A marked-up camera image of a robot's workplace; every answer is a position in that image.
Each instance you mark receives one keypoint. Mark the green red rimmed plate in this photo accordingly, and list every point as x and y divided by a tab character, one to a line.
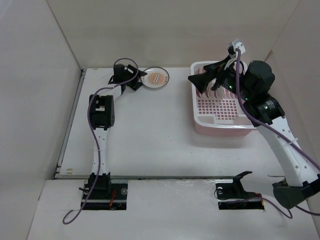
218	91

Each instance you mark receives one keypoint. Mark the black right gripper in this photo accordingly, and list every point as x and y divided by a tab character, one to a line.
214	70

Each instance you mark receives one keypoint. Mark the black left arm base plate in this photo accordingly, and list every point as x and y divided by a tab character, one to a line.
115	200

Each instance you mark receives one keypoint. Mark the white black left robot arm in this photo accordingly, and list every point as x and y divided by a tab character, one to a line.
101	118

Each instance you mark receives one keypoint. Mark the white plate grey floral emblem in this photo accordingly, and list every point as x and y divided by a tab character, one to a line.
209	93

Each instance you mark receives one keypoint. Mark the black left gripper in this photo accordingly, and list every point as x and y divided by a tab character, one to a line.
135	85

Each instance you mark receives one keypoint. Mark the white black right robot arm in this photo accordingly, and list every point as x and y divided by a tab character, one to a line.
301	176

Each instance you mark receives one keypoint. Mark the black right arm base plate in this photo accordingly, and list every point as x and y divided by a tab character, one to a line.
231	194

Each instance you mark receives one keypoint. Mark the white pink dish rack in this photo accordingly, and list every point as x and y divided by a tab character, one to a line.
219	117

